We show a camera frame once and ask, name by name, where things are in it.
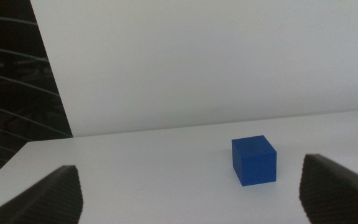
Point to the dark striped background panel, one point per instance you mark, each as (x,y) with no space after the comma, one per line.
(8,77)

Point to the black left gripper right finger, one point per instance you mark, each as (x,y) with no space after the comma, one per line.
(337,196)

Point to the blue cube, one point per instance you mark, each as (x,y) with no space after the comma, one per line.
(255,161)

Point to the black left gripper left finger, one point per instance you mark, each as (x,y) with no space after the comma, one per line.
(48,199)

